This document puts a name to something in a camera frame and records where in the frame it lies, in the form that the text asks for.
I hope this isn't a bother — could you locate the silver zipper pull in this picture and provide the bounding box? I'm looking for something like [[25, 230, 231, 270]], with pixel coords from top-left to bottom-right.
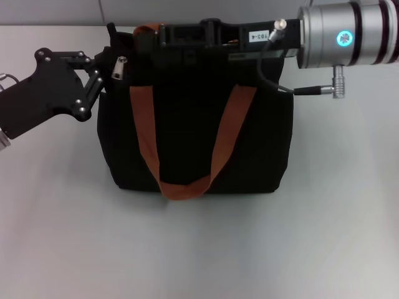
[[111, 55, 128, 81]]

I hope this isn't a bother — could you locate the right gripper cable with plug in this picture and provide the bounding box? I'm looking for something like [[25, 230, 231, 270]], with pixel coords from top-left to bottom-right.
[[257, 18, 345, 99]]

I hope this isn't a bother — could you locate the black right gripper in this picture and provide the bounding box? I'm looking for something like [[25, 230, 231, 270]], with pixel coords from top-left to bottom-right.
[[130, 18, 303, 85]]

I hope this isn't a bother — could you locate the gripper cable with plug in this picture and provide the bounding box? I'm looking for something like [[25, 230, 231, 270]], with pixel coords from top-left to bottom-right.
[[257, 18, 345, 99], [0, 73, 20, 91]]

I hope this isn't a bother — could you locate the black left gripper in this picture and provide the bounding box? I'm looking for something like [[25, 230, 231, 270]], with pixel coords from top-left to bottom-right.
[[0, 46, 112, 140]]

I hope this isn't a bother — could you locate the left gripper cable with plug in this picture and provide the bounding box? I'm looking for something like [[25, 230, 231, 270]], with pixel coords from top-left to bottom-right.
[[0, 73, 20, 91]]

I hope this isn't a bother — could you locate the black food bag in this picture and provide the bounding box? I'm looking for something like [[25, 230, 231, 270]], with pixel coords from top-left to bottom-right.
[[96, 22, 296, 200]]

